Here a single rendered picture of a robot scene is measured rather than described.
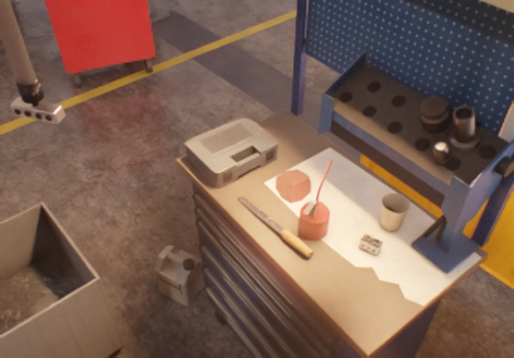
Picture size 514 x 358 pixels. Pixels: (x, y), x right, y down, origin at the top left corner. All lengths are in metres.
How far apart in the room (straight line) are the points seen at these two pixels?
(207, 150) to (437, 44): 0.77
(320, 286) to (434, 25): 0.74
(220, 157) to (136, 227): 1.30
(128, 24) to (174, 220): 1.66
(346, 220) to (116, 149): 2.13
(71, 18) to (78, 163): 1.06
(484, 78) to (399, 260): 0.54
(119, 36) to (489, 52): 3.01
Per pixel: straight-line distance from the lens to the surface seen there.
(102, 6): 3.77
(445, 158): 1.27
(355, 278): 1.38
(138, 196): 2.98
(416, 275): 1.43
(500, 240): 2.47
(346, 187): 1.61
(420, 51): 1.41
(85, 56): 3.91
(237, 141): 1.66
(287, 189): 1.56
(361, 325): 1.31
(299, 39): 1.74
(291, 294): 1.44
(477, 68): 1.33
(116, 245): 2.75
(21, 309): 2.27
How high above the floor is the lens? 2.06
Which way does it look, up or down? 42 degrees down
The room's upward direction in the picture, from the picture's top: straight up
